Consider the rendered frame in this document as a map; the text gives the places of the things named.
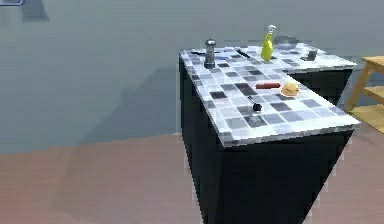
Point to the blue credit card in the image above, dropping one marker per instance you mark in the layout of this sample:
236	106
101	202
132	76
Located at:
222	58

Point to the yellow-green spray bottle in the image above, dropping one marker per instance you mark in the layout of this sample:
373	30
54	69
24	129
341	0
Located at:
267	49

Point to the grey bowl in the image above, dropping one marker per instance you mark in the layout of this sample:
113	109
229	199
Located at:
285	43

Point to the grey metal shaker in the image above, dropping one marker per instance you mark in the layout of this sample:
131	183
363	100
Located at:
210	55

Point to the black knife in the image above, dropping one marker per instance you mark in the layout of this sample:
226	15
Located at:
243	53

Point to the red flat bar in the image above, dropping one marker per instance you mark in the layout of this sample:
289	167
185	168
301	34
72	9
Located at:
267	86

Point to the black counter with checkered top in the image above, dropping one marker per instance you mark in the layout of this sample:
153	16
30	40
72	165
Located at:
266	173

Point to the tan bread roll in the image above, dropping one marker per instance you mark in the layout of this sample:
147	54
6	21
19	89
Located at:
290	89

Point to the dark grey cup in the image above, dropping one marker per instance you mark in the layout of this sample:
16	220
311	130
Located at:
311	55

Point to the light wooden shelf table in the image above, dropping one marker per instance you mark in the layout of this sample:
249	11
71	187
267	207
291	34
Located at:
368	95

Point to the grey framed wall picture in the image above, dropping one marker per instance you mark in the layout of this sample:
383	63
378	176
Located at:
10	2

